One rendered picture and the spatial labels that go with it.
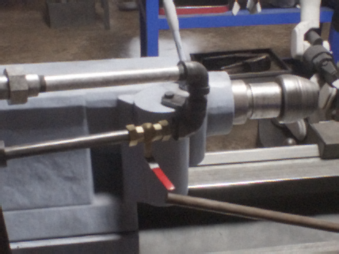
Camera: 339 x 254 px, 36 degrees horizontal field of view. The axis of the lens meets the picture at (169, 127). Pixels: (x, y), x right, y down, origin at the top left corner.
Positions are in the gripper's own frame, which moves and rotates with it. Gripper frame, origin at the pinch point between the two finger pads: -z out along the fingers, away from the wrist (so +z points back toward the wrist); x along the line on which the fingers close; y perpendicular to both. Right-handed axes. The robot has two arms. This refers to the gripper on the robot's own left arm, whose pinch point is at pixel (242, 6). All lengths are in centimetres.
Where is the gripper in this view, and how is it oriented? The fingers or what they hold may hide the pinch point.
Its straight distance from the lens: 221.1
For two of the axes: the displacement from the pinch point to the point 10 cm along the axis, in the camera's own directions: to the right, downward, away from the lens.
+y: 5.9, 6.0, 5.5
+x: 7.2, -0.8, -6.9
